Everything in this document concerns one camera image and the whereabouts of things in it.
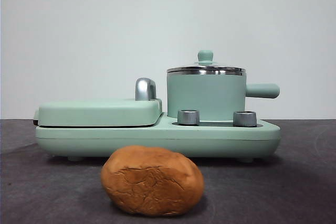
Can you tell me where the mint green breakfast maker base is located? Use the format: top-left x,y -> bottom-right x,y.
35,112 -> 281,163

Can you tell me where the glass pot lid green knob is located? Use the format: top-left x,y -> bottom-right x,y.
167,49 -> 245,76

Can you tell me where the mint green griddle lid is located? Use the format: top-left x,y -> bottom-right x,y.
33,97 -> 163,128

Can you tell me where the silver control knob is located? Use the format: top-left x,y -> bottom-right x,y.
177,109 -> 200,125
233,110 -> 257,127

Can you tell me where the brown potato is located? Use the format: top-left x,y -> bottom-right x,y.
100,145 -> 205,211

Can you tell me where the mint green pot with handle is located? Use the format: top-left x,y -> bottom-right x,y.
166,68 -> 280,120

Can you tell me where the chrome griddle lid handle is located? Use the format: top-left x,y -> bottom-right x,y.
134,77 -> 158,101

